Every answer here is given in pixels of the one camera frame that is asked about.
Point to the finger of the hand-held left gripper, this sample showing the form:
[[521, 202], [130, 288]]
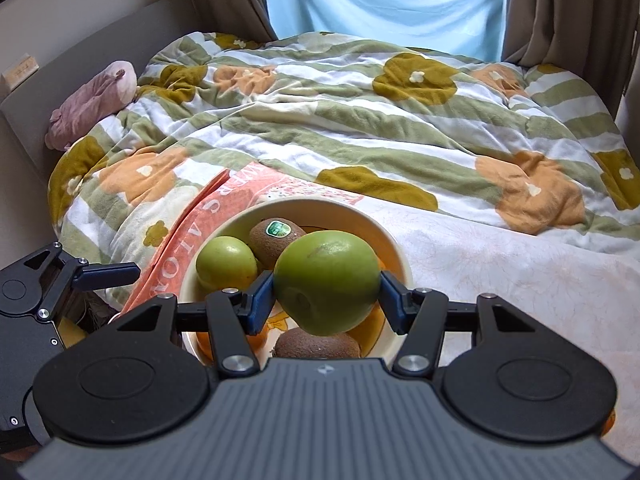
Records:
[[110, 275]]

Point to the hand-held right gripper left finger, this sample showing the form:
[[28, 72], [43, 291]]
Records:
[[260, 305]]

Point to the kiwi with green sticker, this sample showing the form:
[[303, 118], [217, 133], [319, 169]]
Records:
[[270, 245]]

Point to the orange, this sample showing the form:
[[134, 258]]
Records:
[[607, 421]]

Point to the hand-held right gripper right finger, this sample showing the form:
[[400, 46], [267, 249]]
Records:
[[392, 296]]

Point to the small tangerine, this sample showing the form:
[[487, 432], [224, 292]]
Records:
[[257, 342]]

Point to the white and orange towel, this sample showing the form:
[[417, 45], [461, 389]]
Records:
[[500, 270]]

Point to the green apple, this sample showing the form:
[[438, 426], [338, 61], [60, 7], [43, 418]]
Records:
[[225, 267], [325, 280]]

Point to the floral striped blanket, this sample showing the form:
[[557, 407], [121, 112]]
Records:
[[350, 125]]

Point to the pink plush toy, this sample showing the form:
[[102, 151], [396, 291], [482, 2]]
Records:
[[90, 105]]

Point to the light blue cloth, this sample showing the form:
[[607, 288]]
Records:
[[390, 5]]

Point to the brown kiwi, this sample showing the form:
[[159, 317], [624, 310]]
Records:
[[317, 346]]

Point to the cream bowl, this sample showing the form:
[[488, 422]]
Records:
[[350, 215]]

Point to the small beige label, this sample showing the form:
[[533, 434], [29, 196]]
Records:
[[21, 70]]

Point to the grey padded headboard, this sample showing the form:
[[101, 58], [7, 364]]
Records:
[[75, 35]]

